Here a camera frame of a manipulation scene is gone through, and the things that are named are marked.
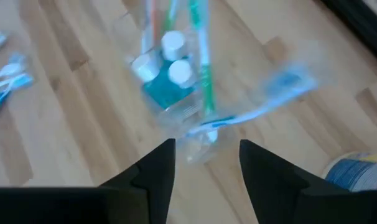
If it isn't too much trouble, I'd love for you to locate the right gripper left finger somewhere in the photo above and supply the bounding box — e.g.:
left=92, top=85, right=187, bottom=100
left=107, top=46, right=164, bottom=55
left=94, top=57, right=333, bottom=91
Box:
left=98, top=138, right=177, bottom=224

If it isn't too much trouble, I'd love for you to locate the orange toothbrush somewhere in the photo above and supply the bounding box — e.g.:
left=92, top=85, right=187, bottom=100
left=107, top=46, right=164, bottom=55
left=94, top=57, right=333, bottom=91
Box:
left=141, top=0, right=163, bottom=55

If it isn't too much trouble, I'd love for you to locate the black aluminium table frame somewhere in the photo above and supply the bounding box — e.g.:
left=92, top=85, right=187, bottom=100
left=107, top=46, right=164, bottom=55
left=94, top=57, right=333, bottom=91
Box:
left=315, top=0, right=377, bottom=71

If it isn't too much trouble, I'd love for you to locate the white toothbrush in clear wrapper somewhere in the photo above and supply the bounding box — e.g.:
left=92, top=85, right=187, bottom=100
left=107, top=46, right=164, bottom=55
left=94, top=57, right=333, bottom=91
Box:
left=0, top=53, right=28, bottom=85

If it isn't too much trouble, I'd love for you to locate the white disinfecting wipes canister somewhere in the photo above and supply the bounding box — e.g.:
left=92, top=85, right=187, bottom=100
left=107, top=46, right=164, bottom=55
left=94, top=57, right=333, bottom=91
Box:
left=321, top=151, right=377, bottom=192

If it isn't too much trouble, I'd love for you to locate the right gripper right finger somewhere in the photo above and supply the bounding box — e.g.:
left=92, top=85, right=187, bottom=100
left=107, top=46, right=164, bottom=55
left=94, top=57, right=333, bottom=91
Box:
left=238, top=139, right=350, bottom=224

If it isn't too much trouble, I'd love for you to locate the blue mouthwash bottle white cap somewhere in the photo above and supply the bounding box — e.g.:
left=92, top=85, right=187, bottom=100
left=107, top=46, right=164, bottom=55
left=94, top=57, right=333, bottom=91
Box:
left=131, top=52, right=164, bottom=94
left=160, top=30, right=188, bottom=63
left=163, top=58, right=196, bottom=110

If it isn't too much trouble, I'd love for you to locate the clear acrylic organizer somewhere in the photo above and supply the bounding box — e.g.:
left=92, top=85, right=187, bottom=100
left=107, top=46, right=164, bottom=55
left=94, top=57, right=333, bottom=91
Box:
left=121, top=12, right=239, bottom=166

